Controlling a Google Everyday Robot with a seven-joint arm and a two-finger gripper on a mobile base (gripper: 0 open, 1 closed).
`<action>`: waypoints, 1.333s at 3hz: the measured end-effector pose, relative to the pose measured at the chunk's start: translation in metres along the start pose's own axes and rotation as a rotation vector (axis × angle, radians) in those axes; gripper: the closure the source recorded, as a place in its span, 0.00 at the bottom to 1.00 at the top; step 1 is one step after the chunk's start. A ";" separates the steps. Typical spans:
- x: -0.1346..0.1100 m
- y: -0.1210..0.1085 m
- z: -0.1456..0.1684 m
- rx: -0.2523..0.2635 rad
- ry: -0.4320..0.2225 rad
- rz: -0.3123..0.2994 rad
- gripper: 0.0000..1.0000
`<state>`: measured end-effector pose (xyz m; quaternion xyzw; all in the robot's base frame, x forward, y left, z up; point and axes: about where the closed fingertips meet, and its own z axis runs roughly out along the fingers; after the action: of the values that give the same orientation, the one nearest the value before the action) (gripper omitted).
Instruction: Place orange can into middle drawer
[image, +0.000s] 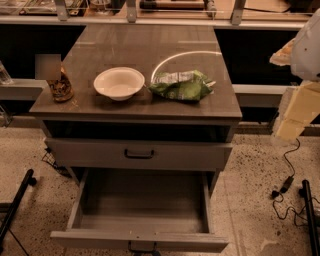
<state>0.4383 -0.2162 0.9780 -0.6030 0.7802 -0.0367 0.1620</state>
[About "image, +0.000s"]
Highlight white bowl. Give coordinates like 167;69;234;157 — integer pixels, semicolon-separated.
93;67;145;101

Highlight open middle drawer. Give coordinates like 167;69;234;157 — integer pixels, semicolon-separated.
51;169;228;254

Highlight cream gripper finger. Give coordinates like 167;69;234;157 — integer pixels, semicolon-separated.
275;81;320;142

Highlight black right stand leg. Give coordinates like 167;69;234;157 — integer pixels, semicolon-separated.
299;179;320;256

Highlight black left stand leg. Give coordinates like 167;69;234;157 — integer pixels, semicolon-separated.
0;169;37;249

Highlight black power cable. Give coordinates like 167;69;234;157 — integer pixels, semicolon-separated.
270;138;320;228

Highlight closed upper drawer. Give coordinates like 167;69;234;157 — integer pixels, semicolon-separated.
45;138;232;171

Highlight metal window rail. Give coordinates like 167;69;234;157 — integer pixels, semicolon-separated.
0;0;320;30

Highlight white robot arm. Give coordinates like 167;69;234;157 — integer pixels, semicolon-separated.
275;9;320;141

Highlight black wire basket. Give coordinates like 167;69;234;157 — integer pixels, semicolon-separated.
41;148;71;178

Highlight green chip bag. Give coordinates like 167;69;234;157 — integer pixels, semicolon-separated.
149;70;216;101

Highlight black stand leg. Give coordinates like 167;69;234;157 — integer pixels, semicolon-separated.
0;169;37;249
299;179;320;256

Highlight grey drawer cabinet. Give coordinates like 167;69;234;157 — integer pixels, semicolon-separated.
29;23;243;188

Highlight orange drink can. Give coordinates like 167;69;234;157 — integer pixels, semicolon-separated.
47;66;74;103

